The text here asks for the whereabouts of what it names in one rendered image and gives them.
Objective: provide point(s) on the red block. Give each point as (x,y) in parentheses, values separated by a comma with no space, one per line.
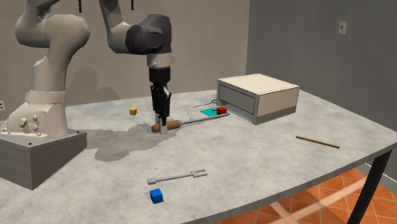
(221,110)

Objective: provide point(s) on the low beige cabinet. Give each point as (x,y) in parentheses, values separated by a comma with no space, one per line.
(262,96)

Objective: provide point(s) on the steel hook with wooden handle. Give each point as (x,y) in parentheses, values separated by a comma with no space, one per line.
(177,123)

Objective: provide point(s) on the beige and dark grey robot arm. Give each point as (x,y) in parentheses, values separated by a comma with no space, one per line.
(43,115)

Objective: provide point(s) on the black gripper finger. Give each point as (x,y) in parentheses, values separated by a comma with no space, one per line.
(164,106)
(155,103)

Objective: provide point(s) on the small blue cube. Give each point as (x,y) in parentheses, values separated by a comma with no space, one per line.
(156,196)

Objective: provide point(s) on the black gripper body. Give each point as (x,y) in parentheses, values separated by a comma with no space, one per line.
(161,76)

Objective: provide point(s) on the teal square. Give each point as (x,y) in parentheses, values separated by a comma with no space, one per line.
(209,112)

